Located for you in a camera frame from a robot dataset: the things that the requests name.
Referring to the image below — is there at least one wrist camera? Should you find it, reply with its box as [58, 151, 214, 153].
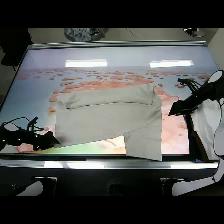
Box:
[27, 116, 41, 134]
[177, 77, 202, 94]

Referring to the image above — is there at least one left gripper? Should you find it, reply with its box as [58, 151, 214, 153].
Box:
[33, 130, 61, 152]

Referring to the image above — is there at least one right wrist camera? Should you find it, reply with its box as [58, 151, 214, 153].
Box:
[177, 77, 202, 94]

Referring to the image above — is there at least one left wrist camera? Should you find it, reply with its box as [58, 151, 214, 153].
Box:
[27, 116, 41, 134]

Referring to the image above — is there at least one silver frame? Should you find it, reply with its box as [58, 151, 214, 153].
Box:
[0, 39, 224, 198]

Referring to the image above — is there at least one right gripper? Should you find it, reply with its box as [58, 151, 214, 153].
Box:
[167, 96, 195, 117]

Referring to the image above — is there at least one grey shirt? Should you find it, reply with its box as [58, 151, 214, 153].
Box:
[54, 82, 164, 162]

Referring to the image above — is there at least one black cable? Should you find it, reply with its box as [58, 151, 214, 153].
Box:
[1, 116, 31, 129]

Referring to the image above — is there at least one white garment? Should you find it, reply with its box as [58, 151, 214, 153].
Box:
[191, 98, 224, 162]

